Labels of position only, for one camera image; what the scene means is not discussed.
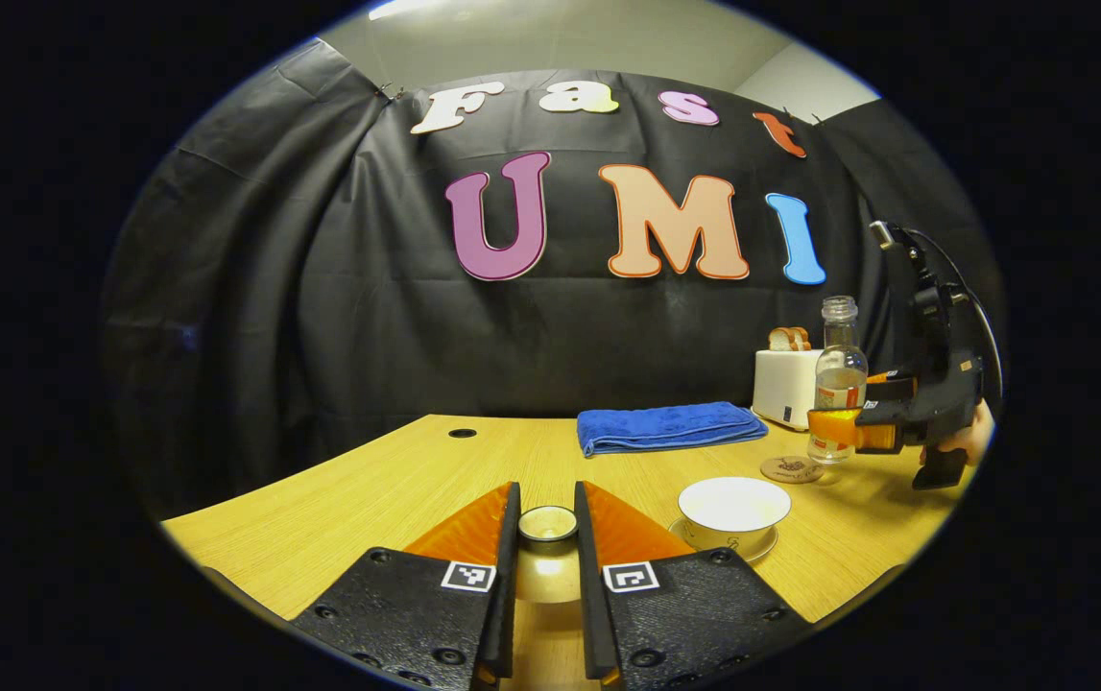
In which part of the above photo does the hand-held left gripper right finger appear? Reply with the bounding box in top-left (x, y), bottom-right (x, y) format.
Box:
top-left (574, 480), bottom-right (815, 691)

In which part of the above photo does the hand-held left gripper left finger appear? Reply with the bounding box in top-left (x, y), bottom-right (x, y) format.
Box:
top-left (291, 482), bottom-right (522, 691)

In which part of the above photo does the cream teacup lid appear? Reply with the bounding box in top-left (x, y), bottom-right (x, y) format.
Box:
top-left (515, 505), bottom-right (582, 606)

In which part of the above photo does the clear glass water bottle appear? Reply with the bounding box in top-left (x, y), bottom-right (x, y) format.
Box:
top-left (807, 296), bottom-right (870, 465)

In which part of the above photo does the round brown coaster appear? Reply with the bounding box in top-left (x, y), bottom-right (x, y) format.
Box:
top-left (760, 455), bottom-right (826, 485)

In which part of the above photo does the cream teacup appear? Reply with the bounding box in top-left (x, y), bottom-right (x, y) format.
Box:
top-left (678, 477), bottom-right (792, 558)

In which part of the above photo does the white toaster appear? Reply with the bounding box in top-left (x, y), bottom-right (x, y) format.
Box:
top-left (753, 348), bottom-right (825, 432)

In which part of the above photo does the blue folded towel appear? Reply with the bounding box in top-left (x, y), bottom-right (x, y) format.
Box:
top-left (577, 401), bottom-right (769, 458)

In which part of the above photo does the black backdrop cloth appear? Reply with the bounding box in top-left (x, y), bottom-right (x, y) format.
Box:
top-left (99, 38), bottom-right (1007, 519)

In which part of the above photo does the ceiling light panel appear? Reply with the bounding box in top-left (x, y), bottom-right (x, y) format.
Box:
top-left (368, 0), bottom-right (445, 21)

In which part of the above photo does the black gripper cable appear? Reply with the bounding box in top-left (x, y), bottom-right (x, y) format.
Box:
top-left (900, 226), bottom-right (1005, 404)

